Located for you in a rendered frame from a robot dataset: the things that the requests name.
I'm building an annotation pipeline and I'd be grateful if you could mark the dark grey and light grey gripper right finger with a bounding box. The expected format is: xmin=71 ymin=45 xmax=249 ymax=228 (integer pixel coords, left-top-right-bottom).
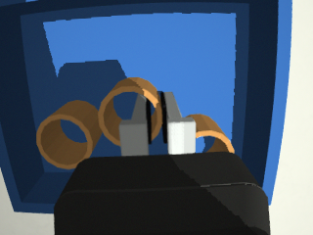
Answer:
xmin=160 ymin=91 xmax=196 ymax=155

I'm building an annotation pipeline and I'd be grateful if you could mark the bronze bushing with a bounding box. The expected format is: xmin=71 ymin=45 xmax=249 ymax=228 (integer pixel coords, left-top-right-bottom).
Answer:
xmin=36 ymin=100 xmax=103 ymax=169
xmin=185 ymin=114 xmax=234 ymax=153
xmin=98 ymin=77 xmax=162 ymax=146

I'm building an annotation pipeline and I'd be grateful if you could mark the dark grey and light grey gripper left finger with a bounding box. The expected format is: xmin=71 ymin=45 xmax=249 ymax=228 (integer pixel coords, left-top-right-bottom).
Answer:
xmin=118 ymin=93 xmax=152 ymax=156

